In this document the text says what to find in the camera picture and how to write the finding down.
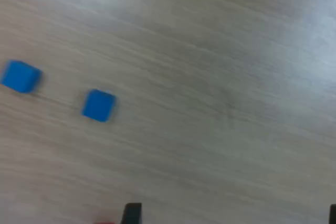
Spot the blue cube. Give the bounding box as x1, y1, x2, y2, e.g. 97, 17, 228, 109
0, 60, 43, 95
81, 89, 117, 123

